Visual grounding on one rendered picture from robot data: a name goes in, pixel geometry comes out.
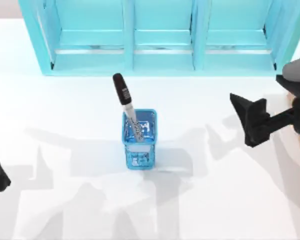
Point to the grey rounded box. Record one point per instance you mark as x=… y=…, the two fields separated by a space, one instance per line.
x=297 y=68

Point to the blue mesh pen holder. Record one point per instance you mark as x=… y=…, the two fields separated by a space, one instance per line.
x=139 y=155

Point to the black and white marker pen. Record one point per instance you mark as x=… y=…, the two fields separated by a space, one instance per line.
x=122 y=92

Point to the light blue rack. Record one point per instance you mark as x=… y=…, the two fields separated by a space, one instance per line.
x=162 y=20

